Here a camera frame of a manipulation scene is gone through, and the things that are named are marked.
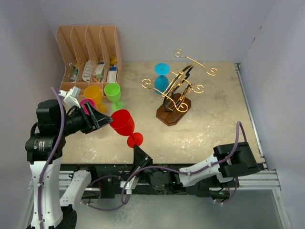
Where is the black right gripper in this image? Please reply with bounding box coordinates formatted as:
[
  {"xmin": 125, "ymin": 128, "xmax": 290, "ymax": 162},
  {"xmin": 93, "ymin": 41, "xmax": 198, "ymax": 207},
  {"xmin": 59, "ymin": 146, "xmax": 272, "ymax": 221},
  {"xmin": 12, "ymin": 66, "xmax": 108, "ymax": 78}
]
[{"xmin": 130, "ymin": 144, "xmax": 156, "ymax": 183}]

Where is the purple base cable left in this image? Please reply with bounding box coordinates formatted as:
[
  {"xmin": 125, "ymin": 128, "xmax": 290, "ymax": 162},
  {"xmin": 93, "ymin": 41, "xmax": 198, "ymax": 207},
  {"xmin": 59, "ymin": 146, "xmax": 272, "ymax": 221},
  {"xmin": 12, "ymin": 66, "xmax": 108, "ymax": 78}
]
[{"xmin": 82, "ymin": 174, "xmax": 131, "ymax": 211}]

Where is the blue wine glass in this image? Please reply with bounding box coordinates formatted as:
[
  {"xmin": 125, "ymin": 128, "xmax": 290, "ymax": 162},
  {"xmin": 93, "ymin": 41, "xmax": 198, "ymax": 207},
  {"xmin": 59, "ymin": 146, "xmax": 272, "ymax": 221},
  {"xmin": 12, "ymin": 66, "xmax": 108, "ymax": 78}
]
[{"xmin": 154, "ymin": 62, "xmax": 170, "ymax": 94}]

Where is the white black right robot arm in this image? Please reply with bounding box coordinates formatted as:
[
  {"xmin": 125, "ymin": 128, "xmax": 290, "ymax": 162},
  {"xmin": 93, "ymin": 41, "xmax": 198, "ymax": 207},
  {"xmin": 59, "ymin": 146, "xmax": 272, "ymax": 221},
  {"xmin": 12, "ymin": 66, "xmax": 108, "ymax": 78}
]
[{"xmin": 124, "ymin": 142, "xmax": 260, "ymax": 195}]

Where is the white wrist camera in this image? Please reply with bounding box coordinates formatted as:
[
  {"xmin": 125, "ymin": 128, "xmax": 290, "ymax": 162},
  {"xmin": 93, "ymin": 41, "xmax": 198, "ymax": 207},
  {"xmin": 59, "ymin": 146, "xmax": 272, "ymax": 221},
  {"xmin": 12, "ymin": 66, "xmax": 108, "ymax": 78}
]
[
  {"xmin": 58, "ymin": 86, "xmax": 81, "ymax": 108},
  {"xmin": 120, "ymin": 177, "xmax": 139, "ymax": 195}
]

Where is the gold wire wine glass rack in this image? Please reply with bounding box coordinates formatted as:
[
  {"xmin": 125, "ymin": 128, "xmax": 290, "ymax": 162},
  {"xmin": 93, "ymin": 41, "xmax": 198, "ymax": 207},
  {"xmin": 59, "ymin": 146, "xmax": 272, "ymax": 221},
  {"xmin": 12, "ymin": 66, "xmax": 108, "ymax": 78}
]
[{"xmin": 142, "ymin": 49, "xmax": 217, "ymax": 126}]

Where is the magenta wine glass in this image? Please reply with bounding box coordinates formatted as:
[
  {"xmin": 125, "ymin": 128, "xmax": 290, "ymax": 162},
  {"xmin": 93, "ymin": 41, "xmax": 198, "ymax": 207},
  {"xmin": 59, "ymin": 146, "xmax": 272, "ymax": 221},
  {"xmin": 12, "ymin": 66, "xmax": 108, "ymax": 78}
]
[{"xmin": 80, "ymin": 99, "xmax": 96, "ymax": 115}]

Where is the red wine glass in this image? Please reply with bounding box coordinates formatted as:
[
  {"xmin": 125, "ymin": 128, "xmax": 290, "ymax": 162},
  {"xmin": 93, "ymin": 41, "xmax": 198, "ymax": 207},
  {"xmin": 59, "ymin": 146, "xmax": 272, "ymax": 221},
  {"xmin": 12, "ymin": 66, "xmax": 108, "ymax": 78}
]
[{"xmin": 110, "ymin": 109, "xmax": 143, "ymax": 148}]

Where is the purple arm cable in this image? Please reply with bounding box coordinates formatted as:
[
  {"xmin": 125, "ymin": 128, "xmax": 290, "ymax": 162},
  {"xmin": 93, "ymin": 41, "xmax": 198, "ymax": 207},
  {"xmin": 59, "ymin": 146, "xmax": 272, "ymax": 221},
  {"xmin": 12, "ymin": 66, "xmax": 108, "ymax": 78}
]
[
  {"xmin": 120, "ymin": 121, "xmax": 247, "ymax": 207},
  {"xmin": 38, "ymin": 87, "xmax": 65, "ymax": 227}
]

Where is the white red box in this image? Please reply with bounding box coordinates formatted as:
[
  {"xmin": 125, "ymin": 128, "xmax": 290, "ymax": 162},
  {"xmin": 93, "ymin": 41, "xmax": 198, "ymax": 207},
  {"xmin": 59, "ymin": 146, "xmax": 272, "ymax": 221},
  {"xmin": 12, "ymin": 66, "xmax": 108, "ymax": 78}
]
[{"xmin": 93, "ymin": 64, "xmax": 104, "ymax": 80}]

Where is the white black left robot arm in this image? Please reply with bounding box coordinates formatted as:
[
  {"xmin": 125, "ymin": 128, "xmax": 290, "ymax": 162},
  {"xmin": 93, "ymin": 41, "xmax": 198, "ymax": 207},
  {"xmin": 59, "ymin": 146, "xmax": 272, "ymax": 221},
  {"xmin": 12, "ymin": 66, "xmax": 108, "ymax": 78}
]
[{"xmin": 25, "ymin": 99, "xmax": 113, "ymax": 229}]

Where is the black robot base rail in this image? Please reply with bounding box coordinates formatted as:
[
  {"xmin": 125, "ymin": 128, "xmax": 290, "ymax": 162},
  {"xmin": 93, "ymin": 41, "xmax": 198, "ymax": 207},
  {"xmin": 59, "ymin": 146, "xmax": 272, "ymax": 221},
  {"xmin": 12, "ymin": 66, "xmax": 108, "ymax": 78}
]
[{"xmin": 60, "ymin": 164, "xmax": 239, "ymax": 200}]

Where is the white blue box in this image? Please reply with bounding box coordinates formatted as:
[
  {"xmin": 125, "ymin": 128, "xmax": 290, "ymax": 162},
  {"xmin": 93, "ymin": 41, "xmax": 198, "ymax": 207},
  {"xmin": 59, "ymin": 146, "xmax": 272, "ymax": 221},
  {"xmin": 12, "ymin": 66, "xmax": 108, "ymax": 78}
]
[{"xmin": 106, "ymin": 67, "xmax": 118, "ymax": 83}]

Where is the white ribbed bottle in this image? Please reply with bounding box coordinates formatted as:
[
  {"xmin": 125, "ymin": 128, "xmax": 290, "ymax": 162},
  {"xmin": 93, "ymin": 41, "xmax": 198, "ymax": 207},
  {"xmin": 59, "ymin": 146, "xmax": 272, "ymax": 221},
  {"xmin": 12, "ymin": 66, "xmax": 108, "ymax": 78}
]
[{"xmin": 81, "ymin": 60, "xmax": 92, "ymax": 83}]

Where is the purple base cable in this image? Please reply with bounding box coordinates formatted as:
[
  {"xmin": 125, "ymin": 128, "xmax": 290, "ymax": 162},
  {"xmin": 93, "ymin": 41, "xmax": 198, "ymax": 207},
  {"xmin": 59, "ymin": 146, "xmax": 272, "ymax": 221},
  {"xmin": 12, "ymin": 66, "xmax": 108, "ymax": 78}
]
[
  {"xmin": 82, "ymin": 174, "xmax": 131, "ymax": 211},
  {"xmin": 211, "ymin": 176, "xmax": 240, "ymax": 206}
]

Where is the green wine glass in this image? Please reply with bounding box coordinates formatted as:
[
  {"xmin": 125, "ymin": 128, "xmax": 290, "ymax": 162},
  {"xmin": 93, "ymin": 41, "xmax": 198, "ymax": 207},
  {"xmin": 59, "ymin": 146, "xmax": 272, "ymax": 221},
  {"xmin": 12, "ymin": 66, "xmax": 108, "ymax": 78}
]
[{"xmin": 104, "ymin": 83, "xmax": 124, "ymax": 111}]

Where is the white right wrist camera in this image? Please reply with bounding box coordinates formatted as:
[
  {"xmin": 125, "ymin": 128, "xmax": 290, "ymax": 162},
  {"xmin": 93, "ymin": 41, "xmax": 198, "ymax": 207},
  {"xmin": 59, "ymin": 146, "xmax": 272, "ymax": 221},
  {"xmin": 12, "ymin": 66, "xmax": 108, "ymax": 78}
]
[{"xmin": 120, "ymin": 177, "xmax": 139, "ymax": 195}]

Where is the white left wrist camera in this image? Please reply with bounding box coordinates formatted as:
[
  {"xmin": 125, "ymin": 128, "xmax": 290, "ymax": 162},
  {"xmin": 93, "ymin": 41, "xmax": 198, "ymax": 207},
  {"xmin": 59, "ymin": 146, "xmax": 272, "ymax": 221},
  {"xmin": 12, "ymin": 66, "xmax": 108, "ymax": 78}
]
[{"xmin": 58, "ymin": 86, "xmax": 81, "ymax": 108}]

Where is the yellow wine glass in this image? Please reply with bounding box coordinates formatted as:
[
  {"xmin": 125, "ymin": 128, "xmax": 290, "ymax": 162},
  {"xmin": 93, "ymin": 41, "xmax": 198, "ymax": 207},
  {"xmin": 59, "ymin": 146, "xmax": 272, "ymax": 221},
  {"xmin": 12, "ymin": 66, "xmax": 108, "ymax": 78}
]
[{"xmin": 84, "ymin": 85, "xmax": 107, "ymax": 113}]

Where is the yellow object in organizer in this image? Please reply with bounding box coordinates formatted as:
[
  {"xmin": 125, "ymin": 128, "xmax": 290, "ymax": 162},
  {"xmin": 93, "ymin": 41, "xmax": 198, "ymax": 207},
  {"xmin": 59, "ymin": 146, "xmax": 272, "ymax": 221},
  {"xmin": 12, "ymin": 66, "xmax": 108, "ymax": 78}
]
[{"xmin": 110, "ymin": 56, "xmax": 117, "ymax": 66}]

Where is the pink plastic file organizer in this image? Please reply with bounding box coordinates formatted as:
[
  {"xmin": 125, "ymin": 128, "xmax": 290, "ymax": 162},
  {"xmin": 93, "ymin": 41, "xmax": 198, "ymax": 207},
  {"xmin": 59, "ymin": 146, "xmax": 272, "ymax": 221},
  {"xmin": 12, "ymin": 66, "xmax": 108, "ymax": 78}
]
[{"xmin": 55, "ymin": 25, "xmax": 123, "ymax": 96}]

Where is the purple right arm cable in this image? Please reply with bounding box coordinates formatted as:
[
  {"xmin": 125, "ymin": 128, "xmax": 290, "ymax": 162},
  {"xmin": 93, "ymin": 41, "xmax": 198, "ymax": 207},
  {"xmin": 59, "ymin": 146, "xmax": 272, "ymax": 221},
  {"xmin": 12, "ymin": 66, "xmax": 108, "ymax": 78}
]
[{"xmin": 120, "ymin": 121, "xmax": 247, "ymax": 207}]

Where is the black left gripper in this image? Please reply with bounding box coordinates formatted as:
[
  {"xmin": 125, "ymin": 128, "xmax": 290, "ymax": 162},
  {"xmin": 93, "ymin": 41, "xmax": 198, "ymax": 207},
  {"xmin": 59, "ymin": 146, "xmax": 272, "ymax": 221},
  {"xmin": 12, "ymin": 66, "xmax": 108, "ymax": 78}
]
[{"xmin": 57, "ymin": 100, "xmax": 113, "ymax": 136}]

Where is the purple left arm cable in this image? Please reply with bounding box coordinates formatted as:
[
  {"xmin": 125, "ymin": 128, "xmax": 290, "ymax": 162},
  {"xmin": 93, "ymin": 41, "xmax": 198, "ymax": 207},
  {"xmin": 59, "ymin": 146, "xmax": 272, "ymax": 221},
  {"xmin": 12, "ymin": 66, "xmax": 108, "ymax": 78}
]
[{"xmin": 38, "ymin": 87, "xmax": 65, "ymax": 227}]

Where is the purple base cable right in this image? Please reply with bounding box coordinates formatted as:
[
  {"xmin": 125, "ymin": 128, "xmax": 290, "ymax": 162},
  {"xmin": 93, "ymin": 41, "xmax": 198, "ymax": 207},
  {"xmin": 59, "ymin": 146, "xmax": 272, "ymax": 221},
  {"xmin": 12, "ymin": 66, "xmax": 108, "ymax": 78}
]
[{"xmin": 211, "ymin": 176, "xmax": 240, "ymax": 206}]

